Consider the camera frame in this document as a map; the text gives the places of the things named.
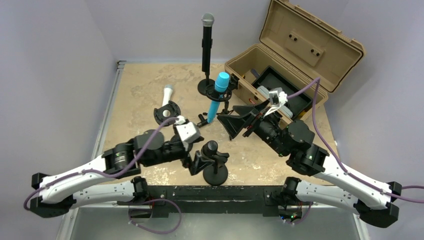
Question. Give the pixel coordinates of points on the grey white object in tray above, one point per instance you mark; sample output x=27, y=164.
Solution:
x=265, y=92

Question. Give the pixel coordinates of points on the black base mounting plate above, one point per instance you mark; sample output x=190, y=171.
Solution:
x=266, y=200

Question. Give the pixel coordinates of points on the tall black silver microphone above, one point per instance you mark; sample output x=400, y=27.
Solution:
x=207, y=41

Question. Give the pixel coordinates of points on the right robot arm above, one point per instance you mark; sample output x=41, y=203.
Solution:
x=371, y=200

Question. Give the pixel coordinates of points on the round base tall stand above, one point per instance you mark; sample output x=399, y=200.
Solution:
x=204, y=83

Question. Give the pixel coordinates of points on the blue microphone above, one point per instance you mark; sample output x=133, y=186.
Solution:
x=220, y=86

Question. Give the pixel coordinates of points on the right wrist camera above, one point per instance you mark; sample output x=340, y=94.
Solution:
x=276, y=100

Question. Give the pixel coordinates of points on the small black microphone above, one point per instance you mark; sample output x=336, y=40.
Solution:
x=210, y=149

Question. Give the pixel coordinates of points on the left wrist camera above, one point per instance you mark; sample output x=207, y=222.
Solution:
x=187, y=131

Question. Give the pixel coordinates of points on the black shock mount cradle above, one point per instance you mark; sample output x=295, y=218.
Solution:
x=173, y=109

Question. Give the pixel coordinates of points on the black toolbox tray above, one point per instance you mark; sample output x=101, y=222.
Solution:
x=271, y=78

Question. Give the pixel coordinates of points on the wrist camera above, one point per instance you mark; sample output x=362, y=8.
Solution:
x=276, y=100
x=187, y=131

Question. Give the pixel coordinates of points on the tripod stand with shock mount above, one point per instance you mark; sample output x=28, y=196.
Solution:
x=226, y=96

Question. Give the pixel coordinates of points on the clip stand round base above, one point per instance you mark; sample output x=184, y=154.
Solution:
x=216, y=173

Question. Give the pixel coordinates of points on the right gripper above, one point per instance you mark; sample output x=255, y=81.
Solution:
x=234, y=124

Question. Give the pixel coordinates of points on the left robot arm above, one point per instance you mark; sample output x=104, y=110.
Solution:
x=114, y=176

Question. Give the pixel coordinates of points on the white microphone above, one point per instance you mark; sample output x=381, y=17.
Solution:
x=167, y=93

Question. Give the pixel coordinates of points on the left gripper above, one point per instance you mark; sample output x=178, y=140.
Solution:
x=198, y=162

